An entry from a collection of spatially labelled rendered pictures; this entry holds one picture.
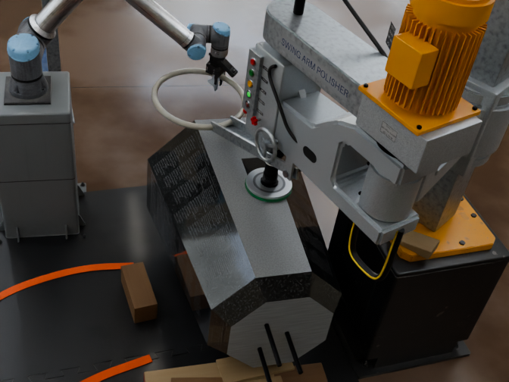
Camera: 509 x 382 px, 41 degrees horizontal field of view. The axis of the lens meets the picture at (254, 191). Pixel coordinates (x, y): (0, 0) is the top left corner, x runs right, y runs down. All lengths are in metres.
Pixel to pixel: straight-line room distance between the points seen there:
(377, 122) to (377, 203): 0.32
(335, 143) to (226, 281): 0.76
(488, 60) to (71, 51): 3.73
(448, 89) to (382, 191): 0.45
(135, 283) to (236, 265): 0.90
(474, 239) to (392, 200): 0.95
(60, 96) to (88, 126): 1.25
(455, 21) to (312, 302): 1.32
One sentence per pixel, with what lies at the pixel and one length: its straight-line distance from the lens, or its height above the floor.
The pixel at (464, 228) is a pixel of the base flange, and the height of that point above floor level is 0.78.
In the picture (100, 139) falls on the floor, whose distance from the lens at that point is 4.71.
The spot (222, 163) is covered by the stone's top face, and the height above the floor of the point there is 0.82.
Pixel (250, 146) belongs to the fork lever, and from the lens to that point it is 3.06.
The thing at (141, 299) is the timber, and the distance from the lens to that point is 3.52.
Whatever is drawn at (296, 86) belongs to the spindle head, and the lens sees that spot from 2.70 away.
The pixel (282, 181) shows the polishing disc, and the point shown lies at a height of 0.85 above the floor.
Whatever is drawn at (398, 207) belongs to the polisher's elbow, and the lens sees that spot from 2.41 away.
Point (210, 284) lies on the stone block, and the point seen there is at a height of 0.68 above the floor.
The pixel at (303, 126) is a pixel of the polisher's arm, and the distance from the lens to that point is 2.60.
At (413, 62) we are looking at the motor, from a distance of 2.00.
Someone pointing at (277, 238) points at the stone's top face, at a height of 0.82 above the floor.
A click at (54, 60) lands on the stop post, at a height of 0.47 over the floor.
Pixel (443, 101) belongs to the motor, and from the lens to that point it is 2.14.
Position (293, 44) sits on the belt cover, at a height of 1.65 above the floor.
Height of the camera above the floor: 2.84
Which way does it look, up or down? 41 degrees down
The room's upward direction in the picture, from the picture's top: 9 degrees clockwise
